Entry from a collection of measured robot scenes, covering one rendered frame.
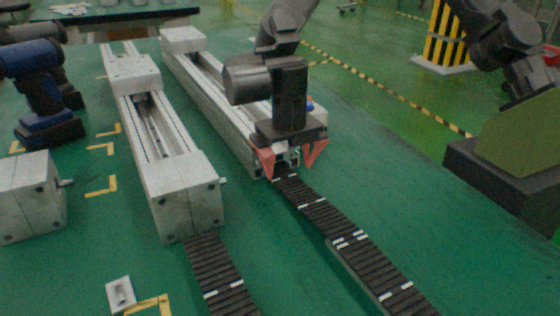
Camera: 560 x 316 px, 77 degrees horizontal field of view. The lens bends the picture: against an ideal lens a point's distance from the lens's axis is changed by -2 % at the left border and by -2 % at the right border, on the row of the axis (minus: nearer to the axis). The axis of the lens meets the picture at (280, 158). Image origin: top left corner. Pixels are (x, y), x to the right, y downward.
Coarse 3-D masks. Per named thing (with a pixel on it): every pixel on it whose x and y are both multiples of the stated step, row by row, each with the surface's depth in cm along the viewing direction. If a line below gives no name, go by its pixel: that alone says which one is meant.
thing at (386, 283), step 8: (392, 272) 46; (400, 272) 46; (376, 280) 45; (384, 280) 45; (392, 280) 45; (400, 280) 45; (376, 288) 44; (384, 288) 44; (392, 288) 44; (376, 296) 43
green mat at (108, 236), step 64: (64, 64) 125; (0, 128) 86; (192, 128) 85; (384, 128) 85; (128, 192) 65; (256, 192) 65; (320, 192) 65; (384, 192) 65; (448, 192) 65; (0, 256) 52; (64, 256) 52; (128, 256) 52; (256, 256) 53; (320, 256) 53; (448, 256) 52; (512, 256) 52
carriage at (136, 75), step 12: (108, 60) 89; (120, 60) 89; (132, 60) 89; (144, 60) 89; (108, 72) 82; (120, 72) 82; (132, 72) 82; (144, 72) 82; (156, 72) 82; (120, 84) 79; (132, 84) 80; (144, 84) 81; (156, 84) 83; (132, 96) 83; (144, 96) 84
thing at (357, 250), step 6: (366, 240) 51; (354, 246) 49; (360, 246) 49; (366, 246) 50; (372, 246) 49; (342, 252) 48; (348, 252) 49; (354, 252) 49; (360, 252) 48; (366, 252) 49; (348, 258) 48; (354, 258) 48
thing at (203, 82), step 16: (176, 64) 107; (192, 64) 98; (208, 64) 102; (192, 80) 95; (208, 80) 88; (192, 96) 98; (208, 96) 82; (224, 96) 87; (208, 112) 86; (224, 112) 74; (240, 112) 80; (256, 112) 78; (224, 128) 79; (240, 128) 68; (240, 144) 70; (288, 144) 68; (240, 160) 72; (256, 160) 67; (288, 160) 70; (256, 176) 68
